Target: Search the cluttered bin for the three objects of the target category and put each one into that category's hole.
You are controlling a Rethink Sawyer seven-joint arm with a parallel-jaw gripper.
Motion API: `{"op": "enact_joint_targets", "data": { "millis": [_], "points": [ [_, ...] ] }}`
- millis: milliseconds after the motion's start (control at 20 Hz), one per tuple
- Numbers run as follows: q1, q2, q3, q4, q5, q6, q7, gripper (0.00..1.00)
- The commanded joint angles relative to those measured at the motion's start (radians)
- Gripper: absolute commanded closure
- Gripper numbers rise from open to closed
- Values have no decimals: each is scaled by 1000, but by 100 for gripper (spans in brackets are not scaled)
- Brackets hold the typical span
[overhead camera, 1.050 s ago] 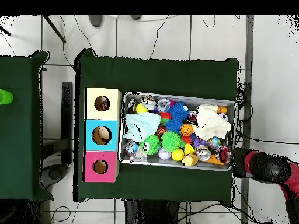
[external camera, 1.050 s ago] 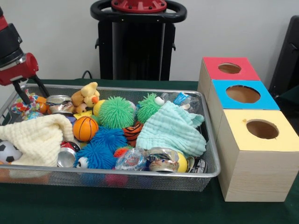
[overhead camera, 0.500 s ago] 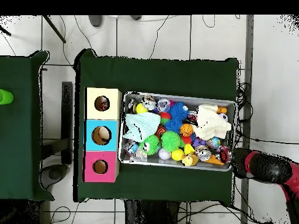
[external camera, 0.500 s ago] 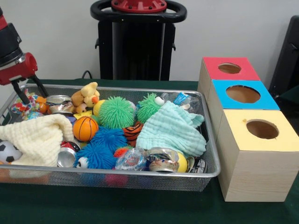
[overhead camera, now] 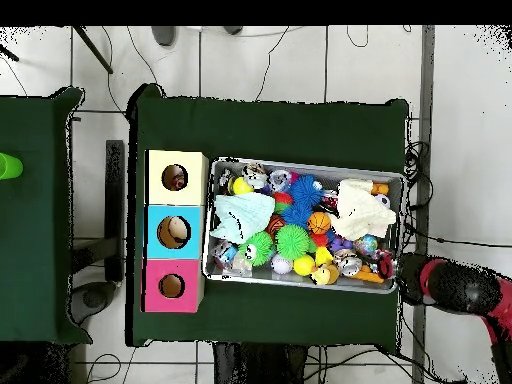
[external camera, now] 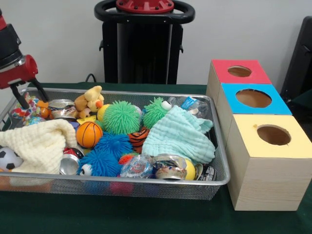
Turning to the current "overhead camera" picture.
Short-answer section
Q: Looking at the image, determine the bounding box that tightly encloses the blue spiky rubber ball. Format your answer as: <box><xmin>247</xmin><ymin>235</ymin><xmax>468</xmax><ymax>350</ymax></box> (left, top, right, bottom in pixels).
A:
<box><xmin>281</xmin><ymin>201</ymin><xmax>315</xmax><ymax>228</ymax></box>

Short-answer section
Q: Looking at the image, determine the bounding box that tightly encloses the black upright panel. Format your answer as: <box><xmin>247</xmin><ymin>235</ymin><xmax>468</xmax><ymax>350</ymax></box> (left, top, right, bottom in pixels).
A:
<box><xmin>105</xmin><ymin>139</ymin><xmax>127</xmax><ymax>283</ymax></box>

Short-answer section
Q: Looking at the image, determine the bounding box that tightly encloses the dark green table cloth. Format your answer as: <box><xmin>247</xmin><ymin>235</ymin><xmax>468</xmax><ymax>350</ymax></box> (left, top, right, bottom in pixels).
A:
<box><xmin>126</xmin><ymin>82</ymin><xmax>411</xmax><ymax>353</ymax></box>
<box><xmin>0</xmin><ymin>86</ymin><xmax>88</xmax><ymax>347</ymax></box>

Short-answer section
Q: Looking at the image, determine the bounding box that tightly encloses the bright green cup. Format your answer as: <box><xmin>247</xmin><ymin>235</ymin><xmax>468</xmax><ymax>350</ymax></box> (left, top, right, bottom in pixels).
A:
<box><xmin>0</xmin><ymin>153</ymin><xmax>24</xmax><ymax>181</ymax></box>

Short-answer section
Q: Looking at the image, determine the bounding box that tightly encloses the grey vertical beam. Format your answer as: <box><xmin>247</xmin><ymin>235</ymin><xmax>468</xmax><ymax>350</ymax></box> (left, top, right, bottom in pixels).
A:
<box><xmin>411</xmin><ymin>25</ymin><xmax>437</xmax><ymax>384</ymax></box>

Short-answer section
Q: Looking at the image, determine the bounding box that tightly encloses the green furry monster toy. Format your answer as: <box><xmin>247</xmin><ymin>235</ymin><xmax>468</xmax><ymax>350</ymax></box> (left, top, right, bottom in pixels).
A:
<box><xmin>239</xmin><ymin>231</ymin><xmax>275</xmax><ymax>267</ymax></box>

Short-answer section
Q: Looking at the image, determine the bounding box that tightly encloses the blue furry monster toy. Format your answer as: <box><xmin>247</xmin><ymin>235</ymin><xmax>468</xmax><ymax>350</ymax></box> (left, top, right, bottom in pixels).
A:
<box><xmin>289</xmin><ymin>175</ymin><xmax>323</xmax><ymax>205</ymax></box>

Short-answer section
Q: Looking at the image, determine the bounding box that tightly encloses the wooden box with three holes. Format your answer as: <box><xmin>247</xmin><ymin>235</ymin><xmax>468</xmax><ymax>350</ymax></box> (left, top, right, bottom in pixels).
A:
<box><xmin>143</xmin><ymin>149</ymin><xmax>208</xmax><ymax>313</ymax></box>

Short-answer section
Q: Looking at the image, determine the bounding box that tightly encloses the crushed colourful drink can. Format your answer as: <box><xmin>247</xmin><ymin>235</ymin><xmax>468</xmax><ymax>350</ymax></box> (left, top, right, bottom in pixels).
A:
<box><xmin>166</xmin><ymin>167</ymin><xmax>189</xmax><ymax>190</ymax></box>

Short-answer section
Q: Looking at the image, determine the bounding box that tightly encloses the grey round base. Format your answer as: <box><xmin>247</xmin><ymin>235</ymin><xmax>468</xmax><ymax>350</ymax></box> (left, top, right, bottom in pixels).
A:
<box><xmin>70</xmin><ymin>279</ymin><xmax>117</xmax><ymax>325</ymax></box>

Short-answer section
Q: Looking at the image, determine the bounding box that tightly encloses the cream muslin cloth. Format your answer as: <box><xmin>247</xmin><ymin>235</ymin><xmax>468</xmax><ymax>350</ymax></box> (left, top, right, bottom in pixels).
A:
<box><xmin>331</xmin><ymin>177</ymin><xmax>397</xmax><ymax>243</ymax></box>

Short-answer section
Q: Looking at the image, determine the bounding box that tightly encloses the green spiky rubber ball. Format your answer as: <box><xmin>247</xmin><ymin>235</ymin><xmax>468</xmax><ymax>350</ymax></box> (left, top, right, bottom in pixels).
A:
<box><xmin>275</xmin><ymin>223</ymin><xmax>312</xmax><ymax>261</ymax></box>

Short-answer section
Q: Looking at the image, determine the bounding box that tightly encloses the mint green muslin cloth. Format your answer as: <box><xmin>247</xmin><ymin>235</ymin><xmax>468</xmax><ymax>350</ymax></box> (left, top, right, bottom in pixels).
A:
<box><xmin>209</xmin><ymin>191</ymin><xmax>277</xmax><ymax>245</ymax></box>

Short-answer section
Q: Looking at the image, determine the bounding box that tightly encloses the orange tiger striped ball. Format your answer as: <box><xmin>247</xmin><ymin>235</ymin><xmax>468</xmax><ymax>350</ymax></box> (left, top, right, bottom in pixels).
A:
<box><xmin>267</xmin><ymin>214</ymin><xmax>287</xmax><ymax>236</ymax></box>

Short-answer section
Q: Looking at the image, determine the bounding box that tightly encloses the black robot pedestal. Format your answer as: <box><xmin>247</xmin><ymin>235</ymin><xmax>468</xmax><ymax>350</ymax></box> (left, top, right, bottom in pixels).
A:
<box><xmin>211</xmin><ymin>342</ymin><xmax>321</xmax><ymax>384</ymax></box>

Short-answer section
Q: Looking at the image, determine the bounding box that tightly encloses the thin black rod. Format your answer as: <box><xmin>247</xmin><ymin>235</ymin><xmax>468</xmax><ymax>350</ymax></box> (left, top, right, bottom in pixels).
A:
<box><xmin>71</xmin><ymin>25</ymin><xmax>115</xmax><ymax>75</ymax></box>

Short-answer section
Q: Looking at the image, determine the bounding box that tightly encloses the small orange basketball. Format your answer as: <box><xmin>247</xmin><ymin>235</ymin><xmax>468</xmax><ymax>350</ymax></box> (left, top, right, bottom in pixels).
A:
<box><xmin>309</xmin><ymin>211</ymin><xmax>333</xmax><ymax>236</ymax></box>

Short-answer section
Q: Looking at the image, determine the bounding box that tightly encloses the clear mesh bin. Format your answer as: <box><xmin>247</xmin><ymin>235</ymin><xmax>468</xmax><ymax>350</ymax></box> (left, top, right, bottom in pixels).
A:
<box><xmin>203</xmin><ymin>156</ymin><xmax>405</xmax><ymax>295</ymax></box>

